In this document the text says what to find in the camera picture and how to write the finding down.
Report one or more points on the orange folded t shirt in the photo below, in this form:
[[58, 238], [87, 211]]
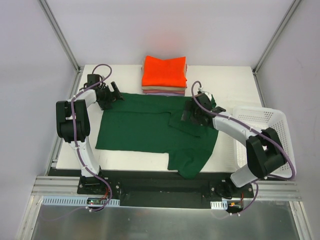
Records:
[[164, 72]]

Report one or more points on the right white cable duct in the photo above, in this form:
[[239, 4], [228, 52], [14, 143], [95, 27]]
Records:
[[219, 205]]

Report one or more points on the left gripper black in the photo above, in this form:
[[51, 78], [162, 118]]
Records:
[[110, 94]]

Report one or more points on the white cable duct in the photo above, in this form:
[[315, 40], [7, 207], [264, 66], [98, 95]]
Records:
[[74, 201], [219, 205]]

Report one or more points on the pink folded t shirt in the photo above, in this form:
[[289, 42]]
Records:
[[163, 92]]

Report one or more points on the beige folded t shirt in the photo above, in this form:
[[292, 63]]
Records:
[[165, 88]]

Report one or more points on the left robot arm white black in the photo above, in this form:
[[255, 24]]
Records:
[[73, 124]]

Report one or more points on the left white cable duct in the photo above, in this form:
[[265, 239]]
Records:
[[74, 201]]

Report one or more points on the aluminium frame post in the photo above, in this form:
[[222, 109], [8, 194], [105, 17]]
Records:
[[59, 34], [276, 35]]

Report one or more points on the white plastic basket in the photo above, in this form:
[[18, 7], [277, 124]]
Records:
[[262, 118]]

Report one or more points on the right aluminium frame post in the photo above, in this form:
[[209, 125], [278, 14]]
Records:
[[276, 35]]

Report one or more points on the lilac folded t shirt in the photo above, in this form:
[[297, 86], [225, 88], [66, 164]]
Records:
[[168, 94]]

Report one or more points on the green t shirt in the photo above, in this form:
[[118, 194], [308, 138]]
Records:
[[152, 124]]

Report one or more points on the left aluminium frame post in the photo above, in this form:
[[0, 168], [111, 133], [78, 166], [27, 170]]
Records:
[[59, 34]]

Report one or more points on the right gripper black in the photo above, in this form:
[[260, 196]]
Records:
[[191, 113]]

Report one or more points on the aluminium front rail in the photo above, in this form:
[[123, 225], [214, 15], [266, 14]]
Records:
[[267, 190]]

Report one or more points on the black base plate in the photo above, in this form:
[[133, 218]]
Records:
[[159, 189]]

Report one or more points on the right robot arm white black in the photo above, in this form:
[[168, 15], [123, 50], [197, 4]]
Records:
[[264, 151]]

